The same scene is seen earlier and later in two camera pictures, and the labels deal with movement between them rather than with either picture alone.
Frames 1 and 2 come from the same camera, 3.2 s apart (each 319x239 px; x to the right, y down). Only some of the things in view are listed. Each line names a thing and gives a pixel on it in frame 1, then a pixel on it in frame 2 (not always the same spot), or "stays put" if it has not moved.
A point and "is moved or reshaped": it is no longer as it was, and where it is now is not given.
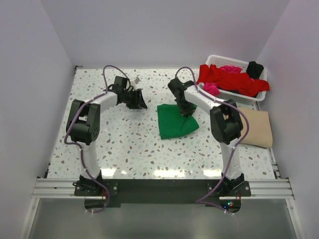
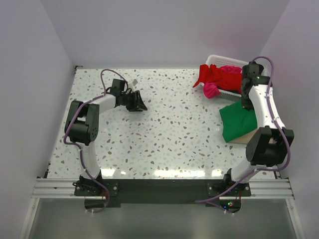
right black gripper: (186, 112) → (246, 104)
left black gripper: (138, 102) stays put
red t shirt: (237, 82) stays put
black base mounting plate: (163, 192) stays put
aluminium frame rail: (64, 188) stays put
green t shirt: (172, 124) is moved or reshaped
